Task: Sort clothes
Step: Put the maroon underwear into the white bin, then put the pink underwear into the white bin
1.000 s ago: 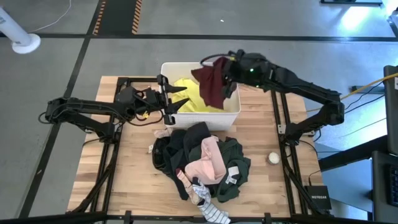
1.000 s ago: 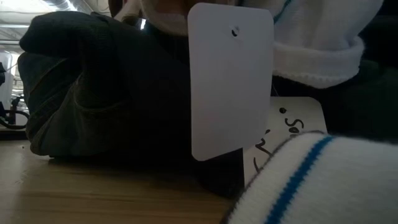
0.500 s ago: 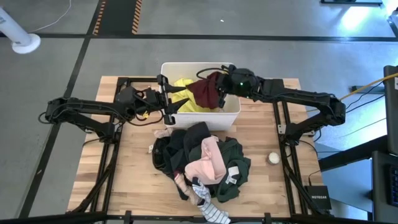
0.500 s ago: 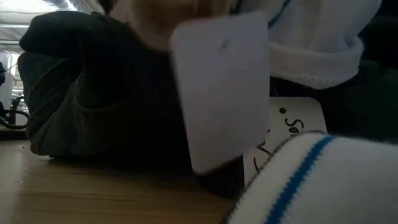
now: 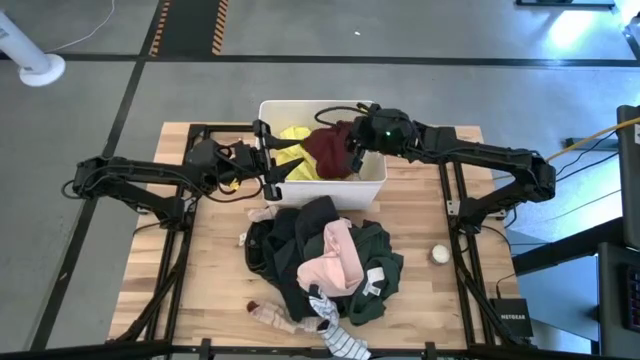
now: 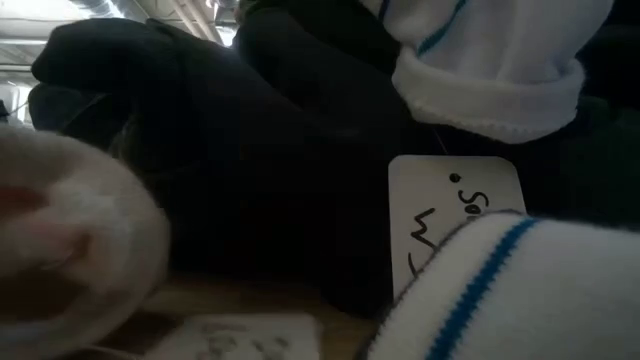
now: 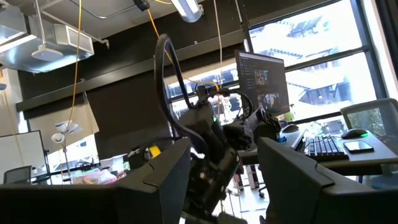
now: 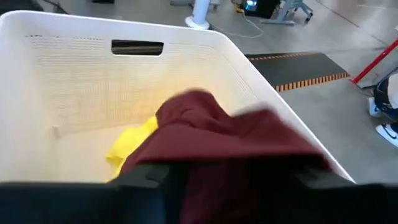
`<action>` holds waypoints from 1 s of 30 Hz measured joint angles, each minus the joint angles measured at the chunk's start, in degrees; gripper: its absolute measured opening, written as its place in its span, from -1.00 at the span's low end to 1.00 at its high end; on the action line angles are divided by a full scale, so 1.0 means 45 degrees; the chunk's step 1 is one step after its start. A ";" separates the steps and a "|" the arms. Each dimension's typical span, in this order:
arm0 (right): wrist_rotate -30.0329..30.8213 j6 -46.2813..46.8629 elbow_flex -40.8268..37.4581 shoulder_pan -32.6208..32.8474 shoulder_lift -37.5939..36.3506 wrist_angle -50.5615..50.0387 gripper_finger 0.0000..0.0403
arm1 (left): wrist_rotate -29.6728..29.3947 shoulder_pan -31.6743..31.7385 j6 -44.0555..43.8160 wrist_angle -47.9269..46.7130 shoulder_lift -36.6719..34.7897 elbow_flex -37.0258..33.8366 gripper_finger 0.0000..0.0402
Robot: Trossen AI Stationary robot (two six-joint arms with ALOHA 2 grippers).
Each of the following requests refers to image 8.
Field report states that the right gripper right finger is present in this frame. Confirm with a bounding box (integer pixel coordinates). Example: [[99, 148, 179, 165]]
[[292, 169, 355, 189]]

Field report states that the white floor cable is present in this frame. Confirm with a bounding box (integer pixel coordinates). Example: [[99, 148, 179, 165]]
[[211, 14, 265, 39]]

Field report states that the person's leg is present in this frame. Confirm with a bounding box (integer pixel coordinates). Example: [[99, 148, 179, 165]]
[[373, 74, 398, 123]]

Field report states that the grey desk leg frame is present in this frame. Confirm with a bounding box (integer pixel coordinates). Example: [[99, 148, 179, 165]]
[[260, 0, 314, 26]]

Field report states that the black orange-striped floor mat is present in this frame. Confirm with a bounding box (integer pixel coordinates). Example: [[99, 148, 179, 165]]
[[245, 51, 351, 93]]

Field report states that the white plastic laundry basket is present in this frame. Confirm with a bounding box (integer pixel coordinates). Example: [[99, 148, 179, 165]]
[[0, 10, 356, 184]]

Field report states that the person's shoe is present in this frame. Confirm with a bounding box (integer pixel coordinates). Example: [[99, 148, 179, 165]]
[[375, 123, 398, 147], [368, 96, 383, 118]]

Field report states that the maroon garment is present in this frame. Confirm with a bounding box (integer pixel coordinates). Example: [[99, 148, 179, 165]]
[[119, 89, 332, 224]]

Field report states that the yellow shirt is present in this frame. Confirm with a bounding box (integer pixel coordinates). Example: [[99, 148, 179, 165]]
[[104, 115, 159, 181]]

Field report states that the red bar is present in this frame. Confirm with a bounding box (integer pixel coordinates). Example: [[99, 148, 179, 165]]
[[350, 37, 398, 85]]

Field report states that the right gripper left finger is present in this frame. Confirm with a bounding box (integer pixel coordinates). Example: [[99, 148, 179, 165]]
[[107, 163, 170, 189]]

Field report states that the black box with light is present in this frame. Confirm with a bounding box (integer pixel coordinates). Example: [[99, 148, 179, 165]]
[[244, 0, 280, 19]]

